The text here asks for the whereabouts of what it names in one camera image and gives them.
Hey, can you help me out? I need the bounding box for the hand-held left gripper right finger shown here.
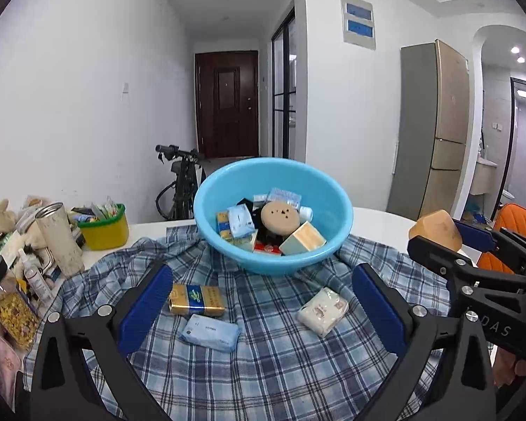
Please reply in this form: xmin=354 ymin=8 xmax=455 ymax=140
xmin=352 ymin=263 xmax=496 ymax=421

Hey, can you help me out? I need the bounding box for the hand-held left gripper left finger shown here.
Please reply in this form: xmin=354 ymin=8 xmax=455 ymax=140
xmin=28 ymin=260 xmax=175 ymax=421

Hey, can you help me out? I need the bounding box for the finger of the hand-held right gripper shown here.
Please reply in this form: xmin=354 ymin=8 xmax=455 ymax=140
xmin=406 ymin=235 xmax=526 ymax=312
xmin=453 ymin=220 xmax=526 ymax=278

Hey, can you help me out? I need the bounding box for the gold cigarette pack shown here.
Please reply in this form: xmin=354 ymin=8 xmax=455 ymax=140
xmin=169 ymin=283 xmax=226 ymax=317

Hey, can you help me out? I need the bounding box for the white tissue pack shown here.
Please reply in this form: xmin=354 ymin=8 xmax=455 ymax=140
xmin=297 ymin=287 xmax=350 ymax=338

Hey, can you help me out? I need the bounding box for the light blue tissue pack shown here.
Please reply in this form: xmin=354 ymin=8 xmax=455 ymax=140
xmin=177 ymin=314 xmax=242 ymax=352

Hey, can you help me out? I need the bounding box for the blue plastic basin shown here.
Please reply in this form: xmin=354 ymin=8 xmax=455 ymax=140
xmin=194 ymin=158 xmax=353 ymax=276

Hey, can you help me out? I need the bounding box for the blue wet wipe packet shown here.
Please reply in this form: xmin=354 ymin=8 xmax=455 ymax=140
xmin=267 ymin=188 xmax=302 ymax=209

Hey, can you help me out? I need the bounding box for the person's right hand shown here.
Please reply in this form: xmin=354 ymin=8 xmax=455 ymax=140
xmin=493 ymin=348 xmax=526 ymax=389

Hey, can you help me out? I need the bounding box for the orange chair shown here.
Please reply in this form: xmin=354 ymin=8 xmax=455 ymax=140
xmin=478 ymin=203 xmax=526 ymax=275

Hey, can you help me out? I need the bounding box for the white vanity cabinet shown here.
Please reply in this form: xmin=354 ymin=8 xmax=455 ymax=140
xmin=470 ymin=158 xmax=499 ymax=196

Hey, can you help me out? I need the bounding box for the yellow plastic bin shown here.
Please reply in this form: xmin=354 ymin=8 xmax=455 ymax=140
xmin=77 ymin=204 xmax=129 ymax=250

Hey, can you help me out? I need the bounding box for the tan and green box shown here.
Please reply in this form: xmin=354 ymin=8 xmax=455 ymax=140
xmin=279 ymin=220 xmax=328 ymax=256

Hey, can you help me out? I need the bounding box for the beige tumbler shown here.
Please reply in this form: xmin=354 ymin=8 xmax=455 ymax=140
xmin=36 ymin=202 xmax=85 ymax=277

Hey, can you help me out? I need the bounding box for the bunch of sachets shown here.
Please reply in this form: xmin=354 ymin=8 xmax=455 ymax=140
xmin=72 ymin=196 xmax=119 ymax=222

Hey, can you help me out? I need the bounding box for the white spray bottle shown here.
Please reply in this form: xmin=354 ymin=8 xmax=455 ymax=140
xmin=18 ymin=248 xmax=52 ymax=301

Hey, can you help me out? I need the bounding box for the gold refrigerator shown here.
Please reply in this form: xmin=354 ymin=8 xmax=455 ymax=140
xmin=386 ymin=39 xmax=471 ymax=221

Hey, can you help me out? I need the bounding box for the yellow and blue box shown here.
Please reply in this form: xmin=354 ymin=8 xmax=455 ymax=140
xmin=216 ymin=211 xmax=236 ymax=241

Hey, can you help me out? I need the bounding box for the pale green box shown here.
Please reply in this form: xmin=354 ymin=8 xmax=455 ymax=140
xmin=234 ymin=233 xmax=258 ymax=252

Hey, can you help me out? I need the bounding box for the blue plaid cloth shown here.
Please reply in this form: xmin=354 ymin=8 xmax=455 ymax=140
xmin=22 ymin=223 xmax=494 ymax=421

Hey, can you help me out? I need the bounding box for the blue patterned tissue packet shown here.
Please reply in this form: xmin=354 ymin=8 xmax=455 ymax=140
xmin=227 ymin=205 xmax=258 ymax=236

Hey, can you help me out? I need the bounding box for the jar of dried flowers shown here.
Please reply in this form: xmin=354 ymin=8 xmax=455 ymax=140
xmin=0 ymin=255 xmax=40 ymax=352

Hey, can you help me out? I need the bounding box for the black bicycle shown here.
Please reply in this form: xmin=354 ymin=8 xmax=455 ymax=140
xmin=155 ymin=144 xmax=207 ymax=221

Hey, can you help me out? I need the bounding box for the round tan case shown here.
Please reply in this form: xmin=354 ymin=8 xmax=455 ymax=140
xmin=261 ymin=200 xmax=300 ymax=234

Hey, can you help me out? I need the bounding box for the white plush toy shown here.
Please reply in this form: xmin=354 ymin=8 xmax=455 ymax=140
xmin=15 ymin=217 xmax=53 ymax=273

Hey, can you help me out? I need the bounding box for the black box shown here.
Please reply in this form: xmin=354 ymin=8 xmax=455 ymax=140
xmin=239 ymin=196 xmax=283 ymax=246

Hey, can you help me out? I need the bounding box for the pink pouch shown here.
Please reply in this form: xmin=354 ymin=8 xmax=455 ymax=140
xmin=0 ymin=316 xmax=23 ymax=406

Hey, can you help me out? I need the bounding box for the beige plush toy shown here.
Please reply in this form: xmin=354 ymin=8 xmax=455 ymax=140
xmin=0 ymin=199 xmax=18 ymax=242

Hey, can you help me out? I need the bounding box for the black framed glass door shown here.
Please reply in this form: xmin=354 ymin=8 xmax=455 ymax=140
xmin=271 ymin=7 xmax=298 ymax=159

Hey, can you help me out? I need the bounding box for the dark wooden door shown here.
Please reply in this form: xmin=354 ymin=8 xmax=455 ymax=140
xmin=195 ymin=50 xmax=259 ymax=159

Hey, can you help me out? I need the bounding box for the wall electrical panel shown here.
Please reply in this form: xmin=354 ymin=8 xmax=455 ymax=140
xmin=340 ymin=0 xmax=376 ymax=50

